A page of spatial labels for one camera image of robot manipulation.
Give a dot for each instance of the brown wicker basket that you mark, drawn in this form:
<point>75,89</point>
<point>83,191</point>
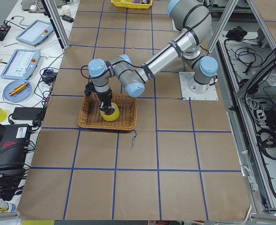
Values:
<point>121,115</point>

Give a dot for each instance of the black power adapter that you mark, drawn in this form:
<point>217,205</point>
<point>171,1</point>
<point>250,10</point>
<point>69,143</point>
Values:
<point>26,113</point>

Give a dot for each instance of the upper teach pendant tablet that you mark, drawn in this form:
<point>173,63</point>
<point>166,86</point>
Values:
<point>35,33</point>

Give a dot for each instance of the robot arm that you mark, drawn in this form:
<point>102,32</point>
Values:
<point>193,20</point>

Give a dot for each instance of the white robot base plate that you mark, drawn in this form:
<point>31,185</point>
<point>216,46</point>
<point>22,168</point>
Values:
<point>191,90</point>

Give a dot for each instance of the brass cylinder tool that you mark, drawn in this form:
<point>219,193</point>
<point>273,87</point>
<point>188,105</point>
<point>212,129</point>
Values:
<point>18,89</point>

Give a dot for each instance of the white paper cup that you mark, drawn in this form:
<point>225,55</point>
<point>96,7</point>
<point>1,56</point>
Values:
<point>66,10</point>

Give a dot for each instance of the teach pendant tablet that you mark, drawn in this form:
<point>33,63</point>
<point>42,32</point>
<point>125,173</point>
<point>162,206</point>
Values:
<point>35,33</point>
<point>21,65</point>

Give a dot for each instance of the yellow plastic basket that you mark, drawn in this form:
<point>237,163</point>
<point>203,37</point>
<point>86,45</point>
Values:
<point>133,4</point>

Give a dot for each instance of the black computer box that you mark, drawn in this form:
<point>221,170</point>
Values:
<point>13,141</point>

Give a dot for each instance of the blue plate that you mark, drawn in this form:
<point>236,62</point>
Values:
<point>17,97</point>

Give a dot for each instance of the lower teach pendant tablet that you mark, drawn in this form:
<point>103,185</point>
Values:
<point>21,65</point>

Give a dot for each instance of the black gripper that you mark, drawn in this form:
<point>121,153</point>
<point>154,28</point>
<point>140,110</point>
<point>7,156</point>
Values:
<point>105,96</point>

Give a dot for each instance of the aluminium frame post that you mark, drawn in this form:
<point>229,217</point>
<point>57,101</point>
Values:
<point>53,15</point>

